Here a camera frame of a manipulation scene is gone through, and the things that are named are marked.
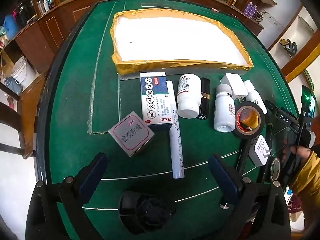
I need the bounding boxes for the white bucket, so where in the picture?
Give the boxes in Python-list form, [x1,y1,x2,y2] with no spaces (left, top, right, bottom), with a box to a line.
[10,56,36,88]

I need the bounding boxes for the black lipstick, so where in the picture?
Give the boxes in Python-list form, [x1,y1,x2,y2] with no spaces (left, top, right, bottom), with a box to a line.
[198,77,210,120]

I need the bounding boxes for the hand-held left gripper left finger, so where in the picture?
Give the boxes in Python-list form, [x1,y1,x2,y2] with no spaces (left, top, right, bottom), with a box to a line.
[26,152,110,240]

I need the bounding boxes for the yellow tape roll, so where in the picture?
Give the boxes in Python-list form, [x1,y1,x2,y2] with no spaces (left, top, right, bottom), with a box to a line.
[240,110,259,130]

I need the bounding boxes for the black thermos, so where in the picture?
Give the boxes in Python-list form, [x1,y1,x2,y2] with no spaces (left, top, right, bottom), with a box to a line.
[14,0,32,24]

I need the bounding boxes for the white wood-framed shelf unit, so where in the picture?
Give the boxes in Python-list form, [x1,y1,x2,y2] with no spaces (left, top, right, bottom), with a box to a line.
[255,0,320,85]

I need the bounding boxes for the black pen gold bands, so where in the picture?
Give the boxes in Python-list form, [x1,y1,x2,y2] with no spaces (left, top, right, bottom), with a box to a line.
[235,138,252,178]

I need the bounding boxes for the pink white square box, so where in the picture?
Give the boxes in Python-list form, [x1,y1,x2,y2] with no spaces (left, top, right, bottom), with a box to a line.
[108,111,155,157]

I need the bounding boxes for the shallow yellow-taped cardboard box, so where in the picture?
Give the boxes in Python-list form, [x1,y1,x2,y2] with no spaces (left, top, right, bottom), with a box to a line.
[110,9,254,75]

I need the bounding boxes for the large white medicine bottle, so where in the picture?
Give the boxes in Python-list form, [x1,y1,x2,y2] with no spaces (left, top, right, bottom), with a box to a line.
[176,74,202,119]

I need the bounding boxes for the white charger grey label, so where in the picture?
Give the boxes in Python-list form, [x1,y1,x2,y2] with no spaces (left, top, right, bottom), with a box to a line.
[248,134,273,166]

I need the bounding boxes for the medium white bottle red label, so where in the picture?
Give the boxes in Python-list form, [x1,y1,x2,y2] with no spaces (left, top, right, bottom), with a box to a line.
[214,83,237,133]

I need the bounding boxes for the black face mask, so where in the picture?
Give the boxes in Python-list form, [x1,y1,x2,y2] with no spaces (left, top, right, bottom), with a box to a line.
[119,190,177,235]

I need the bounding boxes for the blue thermos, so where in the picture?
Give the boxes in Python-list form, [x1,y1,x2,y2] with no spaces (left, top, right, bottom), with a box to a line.
[4,15,19,39]

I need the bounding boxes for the dark tool bundle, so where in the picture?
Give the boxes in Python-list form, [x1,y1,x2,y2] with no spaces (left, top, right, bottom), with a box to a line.
[279,39,298,57]

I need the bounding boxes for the wooden chair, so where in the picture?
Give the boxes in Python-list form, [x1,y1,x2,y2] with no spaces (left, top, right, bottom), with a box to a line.
[0,72,50,160]

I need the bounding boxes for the grey-blue plastic can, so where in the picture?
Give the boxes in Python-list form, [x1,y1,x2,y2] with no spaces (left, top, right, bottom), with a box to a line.
[4,76,23,95]

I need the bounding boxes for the blue white medicine box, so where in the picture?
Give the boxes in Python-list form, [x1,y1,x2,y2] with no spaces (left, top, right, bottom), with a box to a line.
[139,72,178,130]

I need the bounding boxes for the long white tube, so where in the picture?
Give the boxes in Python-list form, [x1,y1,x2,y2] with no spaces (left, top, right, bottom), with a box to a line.
[165,80,185,180]

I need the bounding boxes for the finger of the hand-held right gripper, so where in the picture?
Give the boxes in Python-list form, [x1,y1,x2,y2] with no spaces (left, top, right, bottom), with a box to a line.
[264,99,300,133]
[266,123,274,153]

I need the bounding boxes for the black tape roll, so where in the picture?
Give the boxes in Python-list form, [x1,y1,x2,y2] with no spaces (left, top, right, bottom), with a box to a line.
[231,102,266,139]

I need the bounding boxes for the person's right hand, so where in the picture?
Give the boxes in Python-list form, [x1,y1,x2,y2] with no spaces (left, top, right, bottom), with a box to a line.
[289,146,312,160]

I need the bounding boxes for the plain white charger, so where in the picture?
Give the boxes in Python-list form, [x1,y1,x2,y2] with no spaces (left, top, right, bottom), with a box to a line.
[220,73,249,103]

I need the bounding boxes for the tangled black cables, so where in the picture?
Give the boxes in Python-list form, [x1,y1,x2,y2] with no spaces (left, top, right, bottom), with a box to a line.
[255,9,269,23]

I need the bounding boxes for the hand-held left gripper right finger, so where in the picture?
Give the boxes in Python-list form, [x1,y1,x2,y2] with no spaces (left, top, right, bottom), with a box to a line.
[209,154,293,240]

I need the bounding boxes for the small white bottle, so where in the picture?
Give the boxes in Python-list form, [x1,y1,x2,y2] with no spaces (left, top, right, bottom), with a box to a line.
[243,80,268,114]

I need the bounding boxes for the curved wooden cabinet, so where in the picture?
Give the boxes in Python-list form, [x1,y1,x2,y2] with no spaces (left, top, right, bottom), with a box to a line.
[0,0,265,80]

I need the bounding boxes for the small dark roll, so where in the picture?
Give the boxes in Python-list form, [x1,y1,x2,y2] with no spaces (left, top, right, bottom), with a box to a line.
[270,157,283,182]

